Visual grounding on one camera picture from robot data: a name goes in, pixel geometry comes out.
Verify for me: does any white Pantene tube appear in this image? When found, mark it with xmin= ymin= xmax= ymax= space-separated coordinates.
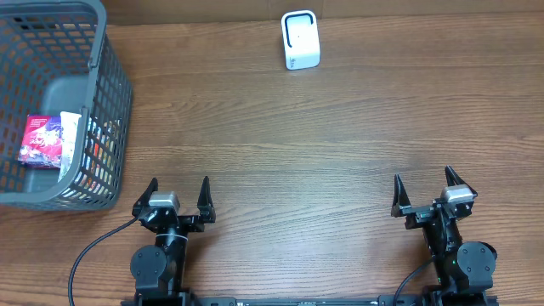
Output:
xmin=58 ymin=111 xmax=81 ymax=181

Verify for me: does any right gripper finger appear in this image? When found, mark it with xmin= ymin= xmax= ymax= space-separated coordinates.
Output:
xmin=391 ymin=174 xmax=411 ymax=217
xmin=445 ymin=165 xmax=478 ymax=197

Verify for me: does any black cable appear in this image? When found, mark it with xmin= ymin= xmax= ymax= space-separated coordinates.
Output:
xmin=391 ymin=257 xmax=437 ymax=306
xmin=67 ymin=216 xmax=140 ymax=306

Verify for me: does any white barcode scanner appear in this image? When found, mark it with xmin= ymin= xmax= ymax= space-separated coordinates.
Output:
xmin=280 ymin=9 xmax=320 ymax=71

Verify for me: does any grey plastic mesh basket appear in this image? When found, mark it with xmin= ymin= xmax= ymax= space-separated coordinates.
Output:
xmin=1 ymin=0 xmax=133 ymax=211

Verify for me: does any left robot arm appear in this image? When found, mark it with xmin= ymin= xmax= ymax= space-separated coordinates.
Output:
xmin=130 ymin=177 xmax=216 ymax=306

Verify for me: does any left black cable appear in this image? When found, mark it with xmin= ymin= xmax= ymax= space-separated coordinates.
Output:
xmin=67 ymin=216 xmax=140 ymax=306

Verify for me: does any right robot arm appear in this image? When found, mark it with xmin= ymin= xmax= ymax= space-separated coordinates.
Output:
xmin=391 ymin=166 xmax=499 ymax=306

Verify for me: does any colourful snack bag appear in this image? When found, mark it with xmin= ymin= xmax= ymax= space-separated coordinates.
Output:
xmin=62 ymin=118 xmax=122 ymax=201

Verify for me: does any right black cable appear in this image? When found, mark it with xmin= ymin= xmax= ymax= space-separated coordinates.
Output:
xmin=391 ymin=257 xmax=437 ymax=306

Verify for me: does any red purple pantyliner pack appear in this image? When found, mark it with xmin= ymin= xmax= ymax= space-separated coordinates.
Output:
xmin=18 ymin=115 xmax=62 ymax=168

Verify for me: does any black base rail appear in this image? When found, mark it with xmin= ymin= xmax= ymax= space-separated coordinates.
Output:
xmin=121 ymin=292 xmax=501 ymax=306

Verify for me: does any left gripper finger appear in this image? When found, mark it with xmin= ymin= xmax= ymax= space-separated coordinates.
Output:
xmin=133 ymin=178 xmax=158 ymax=208
xmin=197 ymin=176 xmax=216 ymax=223

